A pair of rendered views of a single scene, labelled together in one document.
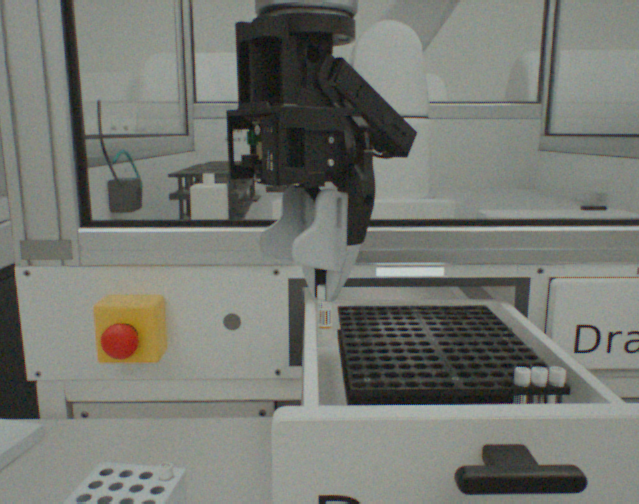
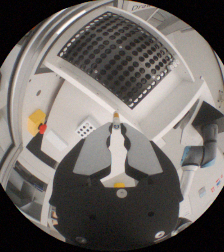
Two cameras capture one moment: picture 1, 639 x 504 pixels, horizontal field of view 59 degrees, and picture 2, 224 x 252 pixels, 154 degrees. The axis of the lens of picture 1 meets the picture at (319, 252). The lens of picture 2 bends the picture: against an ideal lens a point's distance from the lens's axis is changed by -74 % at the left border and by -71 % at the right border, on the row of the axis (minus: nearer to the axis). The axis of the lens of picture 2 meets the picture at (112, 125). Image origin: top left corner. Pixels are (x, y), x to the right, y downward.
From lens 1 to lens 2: 0.50 m
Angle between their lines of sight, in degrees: 99
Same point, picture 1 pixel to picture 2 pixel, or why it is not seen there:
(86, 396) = not seen: hidden behind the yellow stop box
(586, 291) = not seen: outside the picture
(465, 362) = (148, 60)
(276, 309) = (41, 77)
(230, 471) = (82, 101)
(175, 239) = (15, 124)
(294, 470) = not seen: hidden behind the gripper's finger
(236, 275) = (26, 96)
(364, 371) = (124, 95)
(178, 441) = (64, 106)
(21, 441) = (55, 134)
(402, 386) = (143, 95)
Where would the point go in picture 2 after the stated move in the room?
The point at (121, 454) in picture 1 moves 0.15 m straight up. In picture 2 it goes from (63, 118) to (46, 140)
